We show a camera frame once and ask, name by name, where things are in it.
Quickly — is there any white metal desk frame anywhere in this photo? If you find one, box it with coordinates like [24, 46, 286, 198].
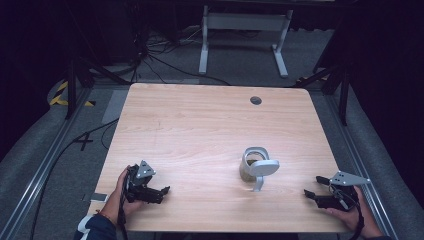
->
[198, 4, 294, 80]

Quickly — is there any black tripod stand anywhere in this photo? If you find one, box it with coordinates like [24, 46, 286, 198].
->
[64, 56, 132, 121]
[293, 64, 352, 127]

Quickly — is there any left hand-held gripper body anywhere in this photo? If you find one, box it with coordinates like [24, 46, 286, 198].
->
[125, 159, 164, 205]

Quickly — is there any bundle of black cables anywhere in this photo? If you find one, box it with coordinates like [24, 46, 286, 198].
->
[131, 19, 231, 87]

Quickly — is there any grey tape patch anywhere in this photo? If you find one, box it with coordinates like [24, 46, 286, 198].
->
[81, 192, 109, 203]

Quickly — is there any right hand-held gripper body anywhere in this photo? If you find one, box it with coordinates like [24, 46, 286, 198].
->
[315, 171, 371, 212]

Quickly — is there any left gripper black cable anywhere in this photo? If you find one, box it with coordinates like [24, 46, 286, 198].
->
[117, 171, 132, 240]

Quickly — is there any person's right hand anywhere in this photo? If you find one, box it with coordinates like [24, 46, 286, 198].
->
[326, 185, 385, 240]

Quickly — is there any yellow black striped tape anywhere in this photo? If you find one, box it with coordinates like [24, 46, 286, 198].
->
[49, 81, 97, 108]

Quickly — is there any aluminium floor rail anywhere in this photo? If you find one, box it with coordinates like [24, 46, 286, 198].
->
[0, 87, 93, 240]
[324, 93, 399, 240]

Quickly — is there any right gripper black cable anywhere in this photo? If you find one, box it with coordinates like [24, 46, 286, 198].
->
[348, 194, 366, 240]

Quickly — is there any black floor cable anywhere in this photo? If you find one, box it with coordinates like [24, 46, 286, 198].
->
[29, 117, 120, 240]

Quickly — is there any person's left hand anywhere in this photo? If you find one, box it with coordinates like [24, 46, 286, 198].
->
[99, 165, 145, 225]

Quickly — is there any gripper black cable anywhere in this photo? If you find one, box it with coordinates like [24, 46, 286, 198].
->
[117, 171, 132, 240]
[348, 194, 366, 240]

